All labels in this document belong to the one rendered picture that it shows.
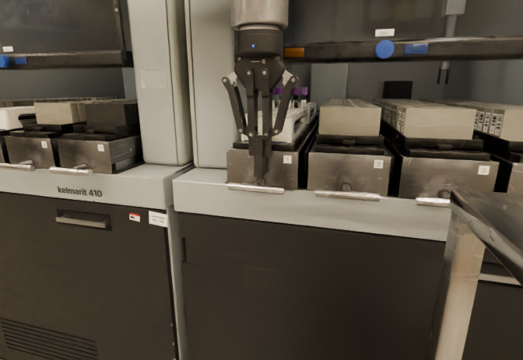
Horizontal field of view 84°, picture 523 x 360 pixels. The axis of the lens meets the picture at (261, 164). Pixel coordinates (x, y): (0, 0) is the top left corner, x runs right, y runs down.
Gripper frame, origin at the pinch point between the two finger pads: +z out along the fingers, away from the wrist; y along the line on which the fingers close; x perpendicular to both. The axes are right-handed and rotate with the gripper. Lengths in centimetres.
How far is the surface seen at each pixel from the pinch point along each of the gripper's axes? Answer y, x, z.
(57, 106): 54, -10, -7
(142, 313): 30, -2, 42
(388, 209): -22.3, -2.1, 8.7
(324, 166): -11.0, -2.1, 1.7
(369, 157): -18.3, -2.1, -0.3
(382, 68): -29, -87, -19
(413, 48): -24.4, -8.4, -17.9
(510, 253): -24.0, 28.5, -1.3
